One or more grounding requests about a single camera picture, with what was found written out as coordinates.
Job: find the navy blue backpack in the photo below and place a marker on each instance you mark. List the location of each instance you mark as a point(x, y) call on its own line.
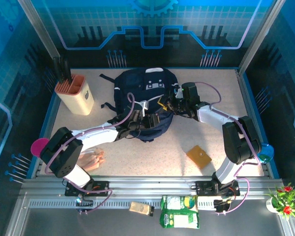
point(137, 81)

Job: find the green white snack bag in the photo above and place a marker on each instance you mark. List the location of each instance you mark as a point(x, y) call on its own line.
point(182, 220)
point(177, 202)

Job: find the brown leather wallet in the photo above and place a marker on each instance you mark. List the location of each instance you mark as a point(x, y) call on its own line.
point(199, 157)

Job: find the beige orange utensil holder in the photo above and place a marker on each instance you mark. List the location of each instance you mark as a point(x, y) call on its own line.
point(76, 100)

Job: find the beige food packet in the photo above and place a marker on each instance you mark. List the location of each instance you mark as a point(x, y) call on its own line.
point(140, 208)

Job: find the blue plastic goblet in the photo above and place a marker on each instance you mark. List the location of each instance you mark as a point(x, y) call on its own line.
point(266, 152)

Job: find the magenta plastic goblet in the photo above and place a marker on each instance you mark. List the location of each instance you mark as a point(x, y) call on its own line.
point(38, 146)

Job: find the potted red flower plant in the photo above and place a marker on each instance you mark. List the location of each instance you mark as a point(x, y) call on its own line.
point(285, 201)

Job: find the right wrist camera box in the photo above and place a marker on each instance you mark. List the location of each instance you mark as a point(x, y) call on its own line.
point(190, 92)

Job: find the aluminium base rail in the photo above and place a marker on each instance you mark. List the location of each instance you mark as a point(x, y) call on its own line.
point(150, 186)

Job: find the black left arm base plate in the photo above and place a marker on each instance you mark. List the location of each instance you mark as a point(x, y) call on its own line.
point(100, 188)

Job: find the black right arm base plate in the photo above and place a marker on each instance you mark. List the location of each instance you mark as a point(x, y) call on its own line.
point(202, 188)

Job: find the aluminium frame post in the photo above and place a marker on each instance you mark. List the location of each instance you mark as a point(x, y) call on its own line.
point(260, 32)
point(39, 29)

